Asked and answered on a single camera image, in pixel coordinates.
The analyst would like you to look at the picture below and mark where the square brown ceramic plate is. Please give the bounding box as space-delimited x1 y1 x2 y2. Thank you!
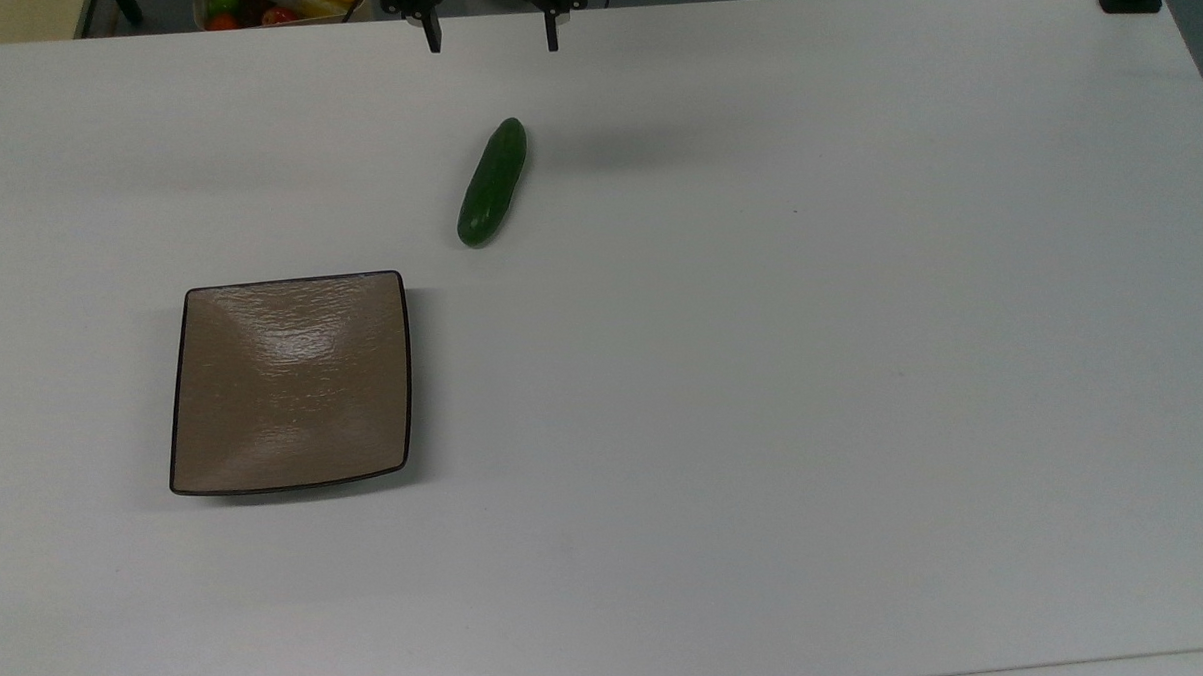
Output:
161 270 418 499

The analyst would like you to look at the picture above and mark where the green cucumber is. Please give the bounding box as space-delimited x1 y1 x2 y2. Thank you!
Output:
453 116 532 250

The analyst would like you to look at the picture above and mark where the box of toy fruits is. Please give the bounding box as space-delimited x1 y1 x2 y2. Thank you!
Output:
192 0 367 32

